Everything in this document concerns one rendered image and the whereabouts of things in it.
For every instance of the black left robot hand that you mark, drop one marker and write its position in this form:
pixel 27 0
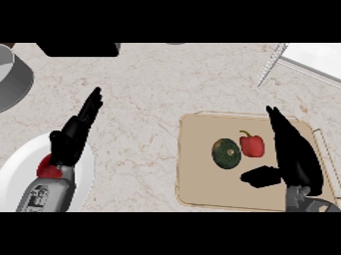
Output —
pixel 71 139

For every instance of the beige tray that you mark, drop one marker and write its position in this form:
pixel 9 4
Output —
pixel 203 179

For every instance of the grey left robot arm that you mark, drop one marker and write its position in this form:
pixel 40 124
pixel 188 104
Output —
pixel 49 194

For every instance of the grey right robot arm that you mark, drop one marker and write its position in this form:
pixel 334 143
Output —
pixel 306 202

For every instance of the black appliance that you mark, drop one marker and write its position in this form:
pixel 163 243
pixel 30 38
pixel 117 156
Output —
pixel 77 49

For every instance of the red bell pepper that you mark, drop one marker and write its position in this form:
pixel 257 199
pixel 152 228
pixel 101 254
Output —
pixel 253 146

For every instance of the white round plate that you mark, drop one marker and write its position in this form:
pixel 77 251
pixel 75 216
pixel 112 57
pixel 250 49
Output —
pixel 12 179

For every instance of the grey metal pot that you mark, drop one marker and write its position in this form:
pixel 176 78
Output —
pixel 1 83

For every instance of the red round fruit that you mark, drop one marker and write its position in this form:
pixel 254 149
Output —
pixel 46 171

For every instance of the dark green squash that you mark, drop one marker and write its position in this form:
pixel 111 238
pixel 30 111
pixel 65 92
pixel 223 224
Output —
pixel 226 153

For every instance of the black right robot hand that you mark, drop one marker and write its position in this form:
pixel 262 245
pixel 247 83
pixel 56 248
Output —
pixel 296 156

